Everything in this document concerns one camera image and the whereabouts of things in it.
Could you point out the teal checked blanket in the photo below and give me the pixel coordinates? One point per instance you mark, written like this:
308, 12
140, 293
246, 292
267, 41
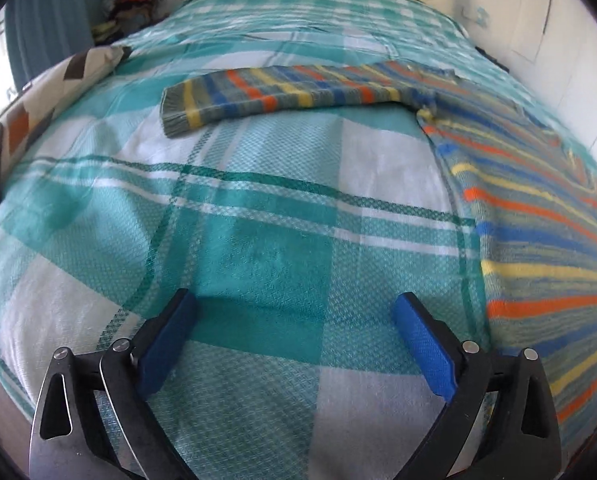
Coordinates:
253, 210

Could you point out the striped knit sweater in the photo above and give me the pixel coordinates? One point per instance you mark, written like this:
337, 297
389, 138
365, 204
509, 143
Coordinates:
528, 220

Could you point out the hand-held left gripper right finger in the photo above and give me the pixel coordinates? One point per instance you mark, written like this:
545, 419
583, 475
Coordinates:
426, 345

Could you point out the pile of colourful clothes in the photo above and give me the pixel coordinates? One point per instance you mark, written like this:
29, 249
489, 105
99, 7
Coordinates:
128, 0

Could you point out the teal curtain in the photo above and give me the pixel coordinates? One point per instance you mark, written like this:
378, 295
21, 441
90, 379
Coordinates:
43, 25

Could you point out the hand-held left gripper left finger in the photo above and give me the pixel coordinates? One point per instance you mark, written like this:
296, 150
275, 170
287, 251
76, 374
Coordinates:
166, 340

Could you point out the brown chevron pillow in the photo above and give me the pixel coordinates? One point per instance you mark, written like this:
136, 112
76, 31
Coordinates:
43, 90

